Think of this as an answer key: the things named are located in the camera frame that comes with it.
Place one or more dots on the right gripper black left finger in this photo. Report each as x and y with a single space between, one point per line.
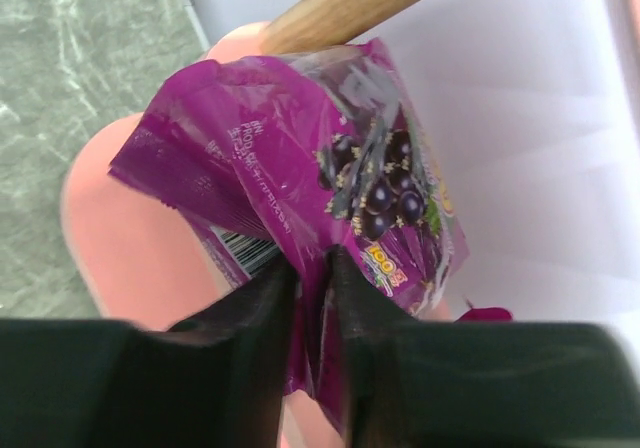
215 379

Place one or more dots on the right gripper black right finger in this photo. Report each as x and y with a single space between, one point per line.
410 383

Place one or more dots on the purple candy bag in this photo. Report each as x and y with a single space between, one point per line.
485 314
307 151

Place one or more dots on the pink three-tier shelf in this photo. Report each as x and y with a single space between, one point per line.
146 264

